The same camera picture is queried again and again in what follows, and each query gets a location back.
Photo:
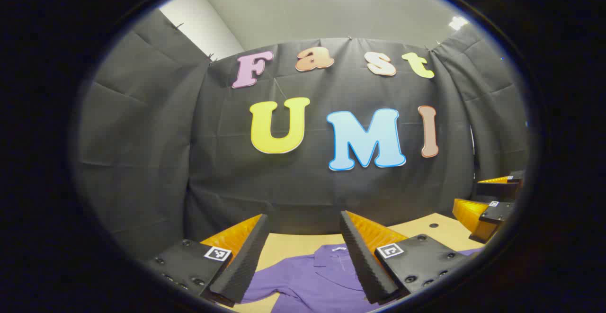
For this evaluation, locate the small ceiling light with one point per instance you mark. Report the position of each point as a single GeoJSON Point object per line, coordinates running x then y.
{"type": "Point", "coordinates": [458, 22]}

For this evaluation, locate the purple button shirt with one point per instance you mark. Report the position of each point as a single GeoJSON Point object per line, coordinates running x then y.
{"type": "Point", "coordinates": [317, 280]}

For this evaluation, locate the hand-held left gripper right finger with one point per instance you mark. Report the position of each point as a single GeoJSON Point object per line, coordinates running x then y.
{"type": "Point", "coordinates": [360, 256]}

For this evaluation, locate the black backdrop cloth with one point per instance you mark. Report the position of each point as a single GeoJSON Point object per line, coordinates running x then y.
{"type": "Point", "coordinates": [236, 161]}

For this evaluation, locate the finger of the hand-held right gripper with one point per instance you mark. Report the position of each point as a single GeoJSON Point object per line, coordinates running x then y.
{"type": "Point", "coordinates": [497, 190]}
{"type": "Point", "coordinates": [497, 212]}

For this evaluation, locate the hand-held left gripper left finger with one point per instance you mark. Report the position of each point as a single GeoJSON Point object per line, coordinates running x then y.
{"type": "Point", "coordinates": [246, 256]}

